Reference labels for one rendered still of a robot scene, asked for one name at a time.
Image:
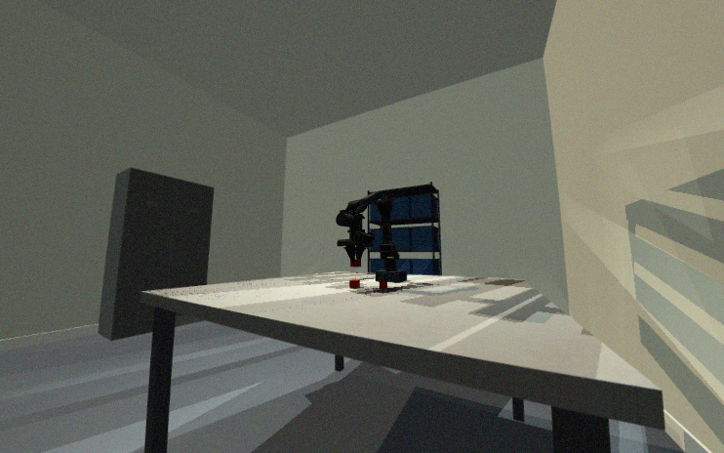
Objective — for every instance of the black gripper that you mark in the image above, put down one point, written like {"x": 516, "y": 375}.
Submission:
{"x": 350, "y": 246}

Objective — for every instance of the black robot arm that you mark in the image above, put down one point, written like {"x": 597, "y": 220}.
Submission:
{"x": 346, "y": 218}

